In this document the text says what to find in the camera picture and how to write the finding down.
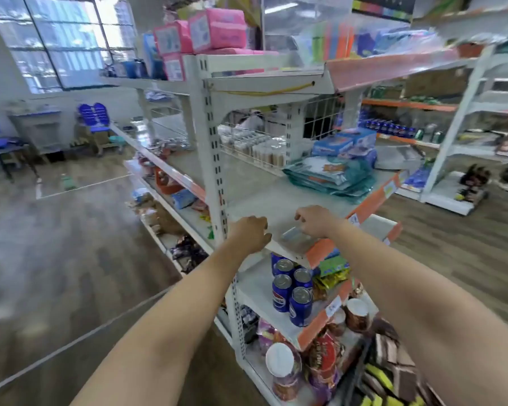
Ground person's left hand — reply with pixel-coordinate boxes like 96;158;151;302
227;216;273;256

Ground red label jar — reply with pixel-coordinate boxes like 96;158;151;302
306;332;344;390

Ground brown can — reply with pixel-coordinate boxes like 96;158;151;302
345;297;370;333
326;308;348;337

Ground yellow green packets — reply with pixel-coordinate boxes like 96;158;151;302
313;253;352;293

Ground stack of yellow black packets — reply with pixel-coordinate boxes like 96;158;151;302
349;334;445;406

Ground row of blue packages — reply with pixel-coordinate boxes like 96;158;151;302
142;31;164;80

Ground person's right forearm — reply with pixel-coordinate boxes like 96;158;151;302
322;220;508;406

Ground white orange metal shelf unit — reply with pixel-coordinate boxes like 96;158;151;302
102;46;492;406

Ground stack of blue packets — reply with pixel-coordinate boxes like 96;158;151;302
310;127;379;159

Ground stack of green packets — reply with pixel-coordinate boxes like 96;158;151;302
283;155;375;198

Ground white lid jar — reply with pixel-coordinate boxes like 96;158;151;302
265;342;303;401

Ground white wire grid panel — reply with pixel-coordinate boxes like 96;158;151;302
216;95;347;176

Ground row of dark snack packets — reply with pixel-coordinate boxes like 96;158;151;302
168;235;208;274

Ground person's right hand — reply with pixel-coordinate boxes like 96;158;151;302
294;205;347;241

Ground blue can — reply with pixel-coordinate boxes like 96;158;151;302
271;258;296;280
292;268;315;291
290;287;313;327
271;275;294;314

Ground person's left forearm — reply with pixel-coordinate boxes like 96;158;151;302
70;239;251;406

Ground pink package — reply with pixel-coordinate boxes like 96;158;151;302
189;8;249;52
163;53;189;82
155;21;194;56

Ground grey table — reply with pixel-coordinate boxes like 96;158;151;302
8;108;66;157

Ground clear plastic packages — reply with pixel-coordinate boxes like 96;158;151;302
262;0;445;63

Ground large window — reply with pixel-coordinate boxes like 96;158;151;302
0;0;141;94

